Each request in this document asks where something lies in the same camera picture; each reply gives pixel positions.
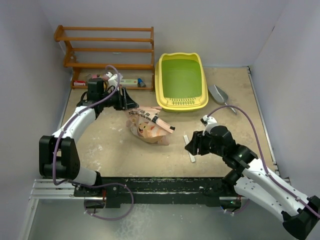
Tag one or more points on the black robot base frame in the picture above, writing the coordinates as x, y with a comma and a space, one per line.
208, 191

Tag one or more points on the pink cat litter bag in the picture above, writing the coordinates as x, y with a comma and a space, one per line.
144, 122

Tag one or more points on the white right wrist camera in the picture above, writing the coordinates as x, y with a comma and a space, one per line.
209, 123

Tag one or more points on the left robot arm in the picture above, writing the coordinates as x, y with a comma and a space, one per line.
58, 155

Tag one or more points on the white bag sealing clip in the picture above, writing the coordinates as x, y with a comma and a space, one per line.
186, 141

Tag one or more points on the yellow green litter box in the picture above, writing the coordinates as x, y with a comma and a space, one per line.
180, 82

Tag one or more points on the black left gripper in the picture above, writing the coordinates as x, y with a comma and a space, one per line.
123, 100

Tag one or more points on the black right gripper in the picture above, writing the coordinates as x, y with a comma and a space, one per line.
197, 143

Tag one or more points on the blue grey bottle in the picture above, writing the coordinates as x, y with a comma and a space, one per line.
141, 84

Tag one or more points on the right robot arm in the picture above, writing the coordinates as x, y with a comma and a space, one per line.
251, 179

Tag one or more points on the grey metal litter scoop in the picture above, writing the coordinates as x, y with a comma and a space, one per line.
219, 96

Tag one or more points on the red white small box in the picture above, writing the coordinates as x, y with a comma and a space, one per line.
79, 83

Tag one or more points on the white rectangular box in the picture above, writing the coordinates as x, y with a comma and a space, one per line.
129, 83

